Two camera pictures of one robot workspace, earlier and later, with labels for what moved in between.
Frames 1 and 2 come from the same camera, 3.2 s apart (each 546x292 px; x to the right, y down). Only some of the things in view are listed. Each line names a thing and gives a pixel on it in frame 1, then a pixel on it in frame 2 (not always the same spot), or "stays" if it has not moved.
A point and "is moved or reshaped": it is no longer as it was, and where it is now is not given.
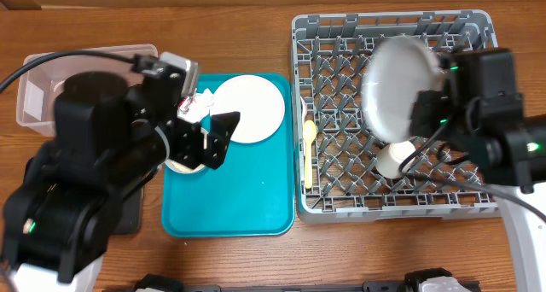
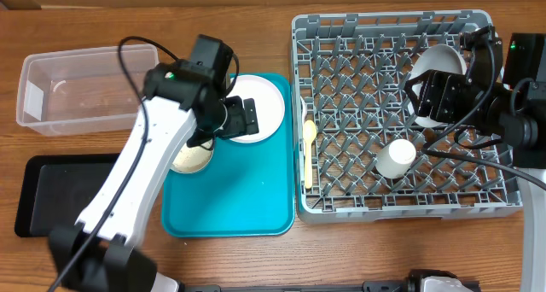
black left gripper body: x=130 y=110 → x=238 y=121
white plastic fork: x=303 y=108 stays
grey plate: x=395 y=73 is moved or reshaped
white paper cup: x=388 y=165 stays
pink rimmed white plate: x=258 y=100 stays
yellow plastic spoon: x=310 y=131 stays
